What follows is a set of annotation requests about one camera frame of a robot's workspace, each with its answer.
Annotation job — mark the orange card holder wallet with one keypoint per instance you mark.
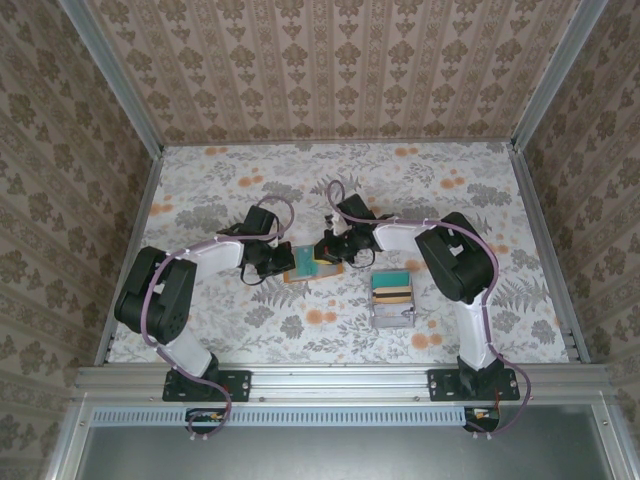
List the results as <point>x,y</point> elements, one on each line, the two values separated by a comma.
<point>291,278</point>

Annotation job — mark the teal card with print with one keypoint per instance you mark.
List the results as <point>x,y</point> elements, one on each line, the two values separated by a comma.
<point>305,262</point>

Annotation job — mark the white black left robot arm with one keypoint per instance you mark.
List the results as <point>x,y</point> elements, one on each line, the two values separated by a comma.
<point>160,295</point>

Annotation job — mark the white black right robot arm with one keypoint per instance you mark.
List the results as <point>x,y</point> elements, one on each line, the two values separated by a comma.
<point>455,260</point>

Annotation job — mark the plain teal card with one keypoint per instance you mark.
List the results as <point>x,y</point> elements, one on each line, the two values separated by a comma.
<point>391,279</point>

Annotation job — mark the tan card with black stripe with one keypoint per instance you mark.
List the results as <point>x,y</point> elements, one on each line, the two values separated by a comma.
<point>392,296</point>

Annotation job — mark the clear plastic card box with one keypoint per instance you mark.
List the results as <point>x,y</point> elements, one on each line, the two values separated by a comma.
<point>392,317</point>

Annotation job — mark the floral patterned table cover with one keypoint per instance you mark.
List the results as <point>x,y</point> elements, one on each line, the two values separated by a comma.
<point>325,350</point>

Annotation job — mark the grey sheet metal panel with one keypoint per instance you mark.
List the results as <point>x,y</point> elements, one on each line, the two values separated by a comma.
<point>350,455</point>

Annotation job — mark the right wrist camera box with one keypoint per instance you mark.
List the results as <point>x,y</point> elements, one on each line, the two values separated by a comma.
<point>356,207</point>

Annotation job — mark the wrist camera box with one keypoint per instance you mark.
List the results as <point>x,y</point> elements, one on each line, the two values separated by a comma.
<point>260,220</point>
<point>356,207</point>

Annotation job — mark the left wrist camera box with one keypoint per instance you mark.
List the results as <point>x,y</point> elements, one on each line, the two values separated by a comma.
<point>260,220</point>

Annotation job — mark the aluminium side rail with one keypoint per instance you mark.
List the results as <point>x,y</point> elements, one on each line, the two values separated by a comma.
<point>142,210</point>
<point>537,210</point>

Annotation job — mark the aluminium mounting rail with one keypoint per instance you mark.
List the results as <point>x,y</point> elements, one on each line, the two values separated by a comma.
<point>340,382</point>

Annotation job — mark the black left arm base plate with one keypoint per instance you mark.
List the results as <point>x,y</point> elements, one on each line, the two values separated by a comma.
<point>240,385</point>

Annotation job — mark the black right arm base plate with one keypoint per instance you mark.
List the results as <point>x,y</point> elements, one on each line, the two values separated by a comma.
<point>442,385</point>

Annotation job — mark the aluminium frame post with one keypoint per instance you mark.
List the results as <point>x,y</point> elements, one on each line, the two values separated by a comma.
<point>112,80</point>
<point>557,80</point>

